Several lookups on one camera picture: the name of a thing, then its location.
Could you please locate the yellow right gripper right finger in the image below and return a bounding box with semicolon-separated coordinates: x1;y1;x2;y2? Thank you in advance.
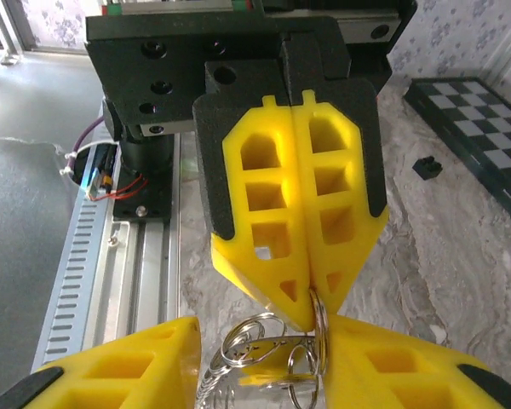
322;314;511;409

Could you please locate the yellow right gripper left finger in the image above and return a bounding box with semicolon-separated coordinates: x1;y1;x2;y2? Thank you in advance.
0;314;204;409

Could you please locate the large silver keyring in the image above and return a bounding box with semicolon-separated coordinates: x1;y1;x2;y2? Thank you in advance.
307;288;332;383

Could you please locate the medium silver split ring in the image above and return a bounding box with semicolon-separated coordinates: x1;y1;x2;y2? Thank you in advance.
218;311;290;368

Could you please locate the small silver split ring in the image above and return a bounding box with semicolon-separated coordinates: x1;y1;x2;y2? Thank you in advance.
285;343;325;408

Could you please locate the yellow key tag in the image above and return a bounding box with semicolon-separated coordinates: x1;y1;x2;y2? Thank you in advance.
240;368;299;389

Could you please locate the small black block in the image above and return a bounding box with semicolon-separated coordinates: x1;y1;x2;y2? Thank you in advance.
411;156;445;181

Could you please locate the small circuit board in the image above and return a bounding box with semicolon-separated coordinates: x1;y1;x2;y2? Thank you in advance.
83;144;150;202

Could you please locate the black and grey chessboard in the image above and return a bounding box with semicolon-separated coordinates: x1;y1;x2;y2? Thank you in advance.
402;76;511;233

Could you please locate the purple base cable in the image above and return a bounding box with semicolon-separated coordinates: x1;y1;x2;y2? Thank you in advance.
63;115;108;176

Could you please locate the grey slotted cable duct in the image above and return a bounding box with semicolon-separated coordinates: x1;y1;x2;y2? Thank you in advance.
30;193;123;376

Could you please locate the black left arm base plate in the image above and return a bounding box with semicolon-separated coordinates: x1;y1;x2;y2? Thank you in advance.
112;170;175;223

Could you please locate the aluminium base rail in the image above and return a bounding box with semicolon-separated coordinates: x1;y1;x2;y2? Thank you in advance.
89;131;183;372

